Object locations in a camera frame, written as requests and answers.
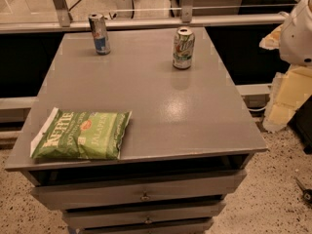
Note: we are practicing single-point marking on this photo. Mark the green white 7up can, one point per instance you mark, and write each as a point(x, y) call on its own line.
point(184, 41)

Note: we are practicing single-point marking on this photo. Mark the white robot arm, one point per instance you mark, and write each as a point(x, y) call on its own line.
point(296, 35)

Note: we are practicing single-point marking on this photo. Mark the blue silver energy drink can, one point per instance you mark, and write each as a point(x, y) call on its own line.
point(99, 32)

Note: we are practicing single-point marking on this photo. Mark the grey drawer cabinet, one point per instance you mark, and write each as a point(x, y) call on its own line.
point(183, 121)

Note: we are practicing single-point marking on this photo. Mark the green jalapeno chips bag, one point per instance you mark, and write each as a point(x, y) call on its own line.
point(80, 135)

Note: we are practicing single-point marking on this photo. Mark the grey metal railing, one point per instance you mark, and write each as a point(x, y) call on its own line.
point(33, 16)

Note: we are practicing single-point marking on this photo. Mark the top grey drawer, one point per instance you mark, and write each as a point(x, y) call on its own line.
point(138, 190)

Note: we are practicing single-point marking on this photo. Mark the grey drawer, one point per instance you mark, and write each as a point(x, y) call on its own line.
point(143, 214)
point(187, 226)
point(138, 190)

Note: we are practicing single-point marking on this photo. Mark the middle grey drawer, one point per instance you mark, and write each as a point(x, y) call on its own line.
point(143, 214)

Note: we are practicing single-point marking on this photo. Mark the bottom grey drawer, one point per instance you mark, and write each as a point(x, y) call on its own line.
point(187, 226)

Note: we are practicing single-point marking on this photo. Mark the black caster wheel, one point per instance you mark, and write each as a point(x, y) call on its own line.
point(306, 193)

